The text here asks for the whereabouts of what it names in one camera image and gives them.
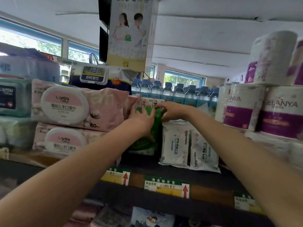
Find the teal lidded wipes pack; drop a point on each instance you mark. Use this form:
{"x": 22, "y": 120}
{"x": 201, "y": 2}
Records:
{"x": 19, "y": 132}

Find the white baby wipes packets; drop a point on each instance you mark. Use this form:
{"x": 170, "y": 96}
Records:
{"x": 203, "y": 109}

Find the person's left forearm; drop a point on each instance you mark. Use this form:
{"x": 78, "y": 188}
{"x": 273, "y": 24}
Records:
{"x": 59, "y": 182}

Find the dark metal shelf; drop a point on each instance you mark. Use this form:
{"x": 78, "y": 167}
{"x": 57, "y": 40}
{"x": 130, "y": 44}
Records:
{"x": 118, "y": 193}

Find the teal Liyou wipes pack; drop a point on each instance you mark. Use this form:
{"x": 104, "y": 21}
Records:
{"x": 21, "y": 99}

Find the black wall monitor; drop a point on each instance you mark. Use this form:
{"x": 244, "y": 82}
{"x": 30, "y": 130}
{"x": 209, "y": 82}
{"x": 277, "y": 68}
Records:
{"x": 104, "y": 9}
{"x": 103, "y": 44}

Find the stack of purple-label toilet rolls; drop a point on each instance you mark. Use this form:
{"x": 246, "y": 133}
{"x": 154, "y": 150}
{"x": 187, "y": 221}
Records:
{"x": 239, "y": 108}

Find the person's right hand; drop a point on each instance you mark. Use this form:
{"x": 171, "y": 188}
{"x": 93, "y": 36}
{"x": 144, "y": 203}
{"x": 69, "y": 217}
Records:
{"x": 177, "y": 111}

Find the row of pale tissue packs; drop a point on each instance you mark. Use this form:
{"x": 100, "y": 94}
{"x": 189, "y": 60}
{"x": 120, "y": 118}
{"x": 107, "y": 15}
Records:
{"x": 151, "y": 218}

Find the row of blue-capped water bottles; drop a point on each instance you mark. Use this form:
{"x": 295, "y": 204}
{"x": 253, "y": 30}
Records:
{"x": 177, "y": 92}

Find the pink wipes pack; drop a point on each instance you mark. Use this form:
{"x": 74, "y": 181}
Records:
{"x": 40, "y": 139}
{"x": 106, "y": 111}

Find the large pale blue tissue pack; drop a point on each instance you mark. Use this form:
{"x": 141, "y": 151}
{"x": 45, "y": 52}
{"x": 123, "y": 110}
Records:
{"x": 28, "y": 68}

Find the pillar poster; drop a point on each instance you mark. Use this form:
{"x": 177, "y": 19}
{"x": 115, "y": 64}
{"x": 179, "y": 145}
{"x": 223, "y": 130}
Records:
{"x": 130, "y": 33}

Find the blue framed window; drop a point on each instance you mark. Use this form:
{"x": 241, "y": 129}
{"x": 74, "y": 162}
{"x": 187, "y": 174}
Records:
{"x": 182, "y": 80}
{"x": 23, "y": 40}

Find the person's right forearm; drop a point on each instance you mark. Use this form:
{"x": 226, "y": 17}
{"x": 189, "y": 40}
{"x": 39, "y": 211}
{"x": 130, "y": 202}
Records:
{"x": 248, "y": 167}

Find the person's left hand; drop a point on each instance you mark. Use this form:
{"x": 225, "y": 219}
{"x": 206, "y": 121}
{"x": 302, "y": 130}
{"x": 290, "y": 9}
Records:
{"x": 142, "y": 125}

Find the navy kitchen wipes pack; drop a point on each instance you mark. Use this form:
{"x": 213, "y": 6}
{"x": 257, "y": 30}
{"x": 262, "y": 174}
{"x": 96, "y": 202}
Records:
{"x": 123, "y": 75}

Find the grey electric fan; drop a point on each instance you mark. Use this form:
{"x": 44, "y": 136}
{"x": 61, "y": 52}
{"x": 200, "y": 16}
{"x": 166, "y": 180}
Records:
{"x": 93, "y": 59}

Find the wall poster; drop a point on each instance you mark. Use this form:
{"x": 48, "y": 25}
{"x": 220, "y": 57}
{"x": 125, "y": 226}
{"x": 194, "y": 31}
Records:
{"x": 234, "y": 77}

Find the red sign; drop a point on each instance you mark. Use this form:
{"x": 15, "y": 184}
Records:
{"x": 48, "y": 56}

